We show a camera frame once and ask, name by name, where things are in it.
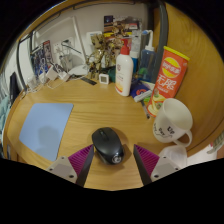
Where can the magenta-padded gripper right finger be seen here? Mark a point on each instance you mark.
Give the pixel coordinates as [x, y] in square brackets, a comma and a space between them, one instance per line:
[147, 160]

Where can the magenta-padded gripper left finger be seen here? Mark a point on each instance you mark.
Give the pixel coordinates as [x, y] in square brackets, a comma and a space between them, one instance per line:
[80, 160]

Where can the black computer mouse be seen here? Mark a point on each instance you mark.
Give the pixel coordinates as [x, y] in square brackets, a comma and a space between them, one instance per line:
[107, 145]

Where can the light blue mouse pad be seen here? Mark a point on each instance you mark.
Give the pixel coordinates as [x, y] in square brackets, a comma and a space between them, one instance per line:
[45, 128]

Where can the clear plastic food container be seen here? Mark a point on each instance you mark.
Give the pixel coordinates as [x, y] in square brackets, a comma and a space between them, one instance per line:
[175, 156]

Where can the white printed mug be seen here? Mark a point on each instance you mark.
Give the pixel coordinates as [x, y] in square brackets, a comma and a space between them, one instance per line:
[173, 123]

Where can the blue white small box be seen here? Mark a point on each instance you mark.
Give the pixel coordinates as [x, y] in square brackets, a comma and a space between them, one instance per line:
[140, 90]

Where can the red yellow chips can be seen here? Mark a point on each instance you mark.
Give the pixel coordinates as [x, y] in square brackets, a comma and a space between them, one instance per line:
[168, 80]

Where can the small white desk clock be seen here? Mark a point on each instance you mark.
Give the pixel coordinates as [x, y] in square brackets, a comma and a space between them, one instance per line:
[103, 78]

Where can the white lotion pump bottle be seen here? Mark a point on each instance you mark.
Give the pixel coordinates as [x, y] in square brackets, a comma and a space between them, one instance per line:
[124, 76]

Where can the white power adapter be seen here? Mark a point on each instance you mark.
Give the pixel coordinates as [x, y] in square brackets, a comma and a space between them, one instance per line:
[64, 75]
[51, 72]

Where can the white desk lamp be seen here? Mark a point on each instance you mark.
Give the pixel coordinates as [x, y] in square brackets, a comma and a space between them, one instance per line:
[79, 70]

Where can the black bag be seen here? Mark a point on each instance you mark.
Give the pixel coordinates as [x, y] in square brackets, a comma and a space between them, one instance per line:
[14, 88]

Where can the blue spray bottle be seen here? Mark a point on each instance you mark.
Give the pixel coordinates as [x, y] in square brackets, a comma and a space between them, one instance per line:
[146, 61]

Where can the blue model kit box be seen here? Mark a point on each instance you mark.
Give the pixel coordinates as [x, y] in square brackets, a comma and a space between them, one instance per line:
[40, 61]

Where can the gold robot model figure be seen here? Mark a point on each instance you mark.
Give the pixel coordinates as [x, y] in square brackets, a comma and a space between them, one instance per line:
[100, 53]

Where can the white wall socket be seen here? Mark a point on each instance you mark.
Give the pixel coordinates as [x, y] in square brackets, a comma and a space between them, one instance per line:
[63, 45]

